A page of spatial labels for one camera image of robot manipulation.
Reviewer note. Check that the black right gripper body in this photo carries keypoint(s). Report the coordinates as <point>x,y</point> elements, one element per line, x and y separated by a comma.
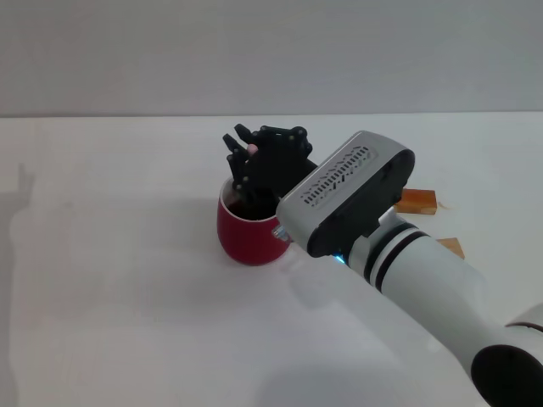
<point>278,167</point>

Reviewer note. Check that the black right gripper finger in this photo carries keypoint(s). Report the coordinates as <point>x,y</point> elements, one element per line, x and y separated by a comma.
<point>237,163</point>
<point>284,133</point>

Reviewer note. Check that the red ceramic cup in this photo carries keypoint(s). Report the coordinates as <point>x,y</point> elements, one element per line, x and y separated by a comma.
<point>248,239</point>

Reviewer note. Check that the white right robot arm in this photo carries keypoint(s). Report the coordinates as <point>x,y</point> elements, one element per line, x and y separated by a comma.
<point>437,297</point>

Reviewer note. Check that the dark coffee liquid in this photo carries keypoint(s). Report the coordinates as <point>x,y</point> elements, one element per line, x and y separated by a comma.
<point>235,208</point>

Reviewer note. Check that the dark brown wooden block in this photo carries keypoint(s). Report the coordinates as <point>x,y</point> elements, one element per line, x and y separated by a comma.
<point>420,201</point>

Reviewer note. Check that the light wooden block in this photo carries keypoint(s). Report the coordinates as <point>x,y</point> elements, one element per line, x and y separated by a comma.
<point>451,246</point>

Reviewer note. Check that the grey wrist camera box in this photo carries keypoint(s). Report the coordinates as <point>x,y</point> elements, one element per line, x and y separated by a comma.
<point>345,193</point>

